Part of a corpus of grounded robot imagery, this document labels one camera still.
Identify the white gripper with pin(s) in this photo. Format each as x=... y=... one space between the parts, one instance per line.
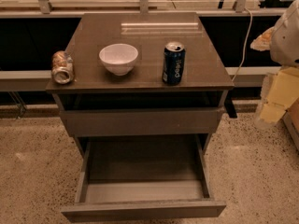
x=287 y=39

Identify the blue pepsi can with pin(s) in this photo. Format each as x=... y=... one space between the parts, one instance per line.
x=174 y=59

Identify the grey upper drawer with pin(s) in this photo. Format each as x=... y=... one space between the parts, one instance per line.
x=87 y=123

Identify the grey drawer cabinet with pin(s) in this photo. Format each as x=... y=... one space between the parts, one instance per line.
x=205 y=81

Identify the open bottom grey drawer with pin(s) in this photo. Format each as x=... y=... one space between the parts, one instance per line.
x=143 y=177

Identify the crushed orange soda can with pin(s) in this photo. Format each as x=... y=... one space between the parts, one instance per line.
x=62 y=67

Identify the cardboard box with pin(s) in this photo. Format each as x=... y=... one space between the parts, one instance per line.
x=291 y=120

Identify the white bowl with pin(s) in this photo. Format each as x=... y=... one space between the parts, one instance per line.
x=118 y=59

